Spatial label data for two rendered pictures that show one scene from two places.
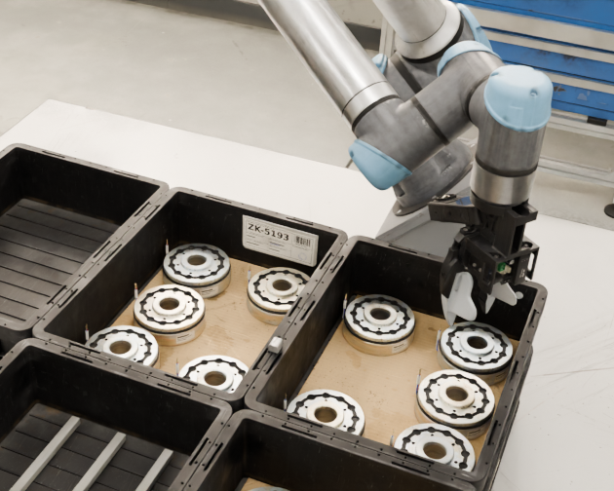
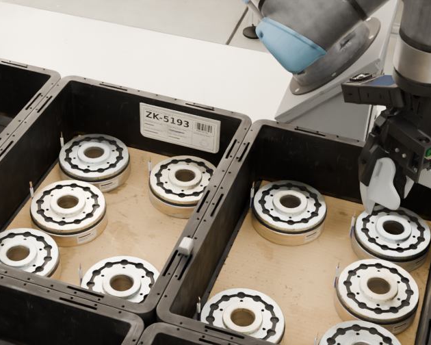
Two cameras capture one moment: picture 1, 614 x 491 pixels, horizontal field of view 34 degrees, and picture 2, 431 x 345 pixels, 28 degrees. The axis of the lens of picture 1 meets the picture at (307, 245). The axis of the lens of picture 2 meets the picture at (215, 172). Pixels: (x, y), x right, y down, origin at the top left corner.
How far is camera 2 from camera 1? 0.28 m
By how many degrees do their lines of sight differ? 5
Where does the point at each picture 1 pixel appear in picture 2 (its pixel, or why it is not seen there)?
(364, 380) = (278, 273)
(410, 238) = (310, 117)
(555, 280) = not seen: outside the picture
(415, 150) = (331, 27)
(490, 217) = (416, 98)
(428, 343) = (341, 229)
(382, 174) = (295, 56)
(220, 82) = not seen: outside the picture
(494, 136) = (425, 9)
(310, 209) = (204, 90)
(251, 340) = (157, 235)
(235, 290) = (135, 182)
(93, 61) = not seen: outside the picture
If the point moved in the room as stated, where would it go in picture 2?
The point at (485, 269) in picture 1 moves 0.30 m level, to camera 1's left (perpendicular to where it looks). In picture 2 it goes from (410, 155) to (149, 150)
